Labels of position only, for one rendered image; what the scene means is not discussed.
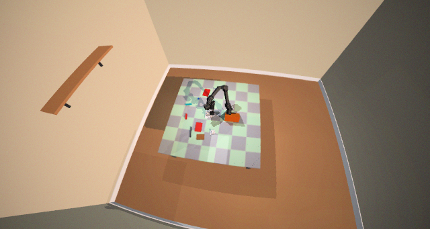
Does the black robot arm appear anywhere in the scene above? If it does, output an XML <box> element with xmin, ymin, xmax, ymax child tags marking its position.
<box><xmin>204</xmin><ymin>85</ymin><xmax>233</xmax><ymax>115</ymax></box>

